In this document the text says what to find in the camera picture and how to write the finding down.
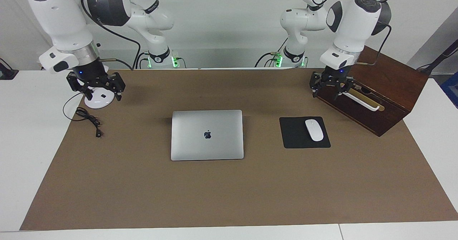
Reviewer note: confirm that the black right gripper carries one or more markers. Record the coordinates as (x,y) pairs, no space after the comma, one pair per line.
(89,73)

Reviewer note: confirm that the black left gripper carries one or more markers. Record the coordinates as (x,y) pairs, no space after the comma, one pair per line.
(338,73)

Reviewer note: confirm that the silver grey laptop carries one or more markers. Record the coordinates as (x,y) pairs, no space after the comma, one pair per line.
(222,143)

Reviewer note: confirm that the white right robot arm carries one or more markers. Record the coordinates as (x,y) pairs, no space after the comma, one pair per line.
(61,18)

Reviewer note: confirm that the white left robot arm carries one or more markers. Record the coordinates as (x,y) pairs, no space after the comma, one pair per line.
(357,18)

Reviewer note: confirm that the white desk lamp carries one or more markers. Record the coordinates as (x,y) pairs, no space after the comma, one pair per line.
(97,104)

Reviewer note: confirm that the white computer mouse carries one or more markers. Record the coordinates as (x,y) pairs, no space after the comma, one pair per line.
(314,130)

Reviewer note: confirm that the brass plate on box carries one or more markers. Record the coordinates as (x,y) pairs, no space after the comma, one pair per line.
(380,107)

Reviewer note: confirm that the dark brown wooden box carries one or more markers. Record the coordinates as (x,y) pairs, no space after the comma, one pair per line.
(390,86)

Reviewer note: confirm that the black mouse pad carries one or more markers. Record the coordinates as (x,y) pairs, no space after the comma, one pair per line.
(293,136)

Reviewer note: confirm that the black stand base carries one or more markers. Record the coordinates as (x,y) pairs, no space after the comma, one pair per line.
(7,73)

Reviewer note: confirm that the black tripod leg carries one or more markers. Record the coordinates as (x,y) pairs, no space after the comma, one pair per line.
(442,55)

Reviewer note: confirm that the blue crate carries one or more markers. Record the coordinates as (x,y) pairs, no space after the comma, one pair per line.
(451,89)

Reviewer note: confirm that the brown table mat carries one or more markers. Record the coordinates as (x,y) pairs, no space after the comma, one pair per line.
(250,190)

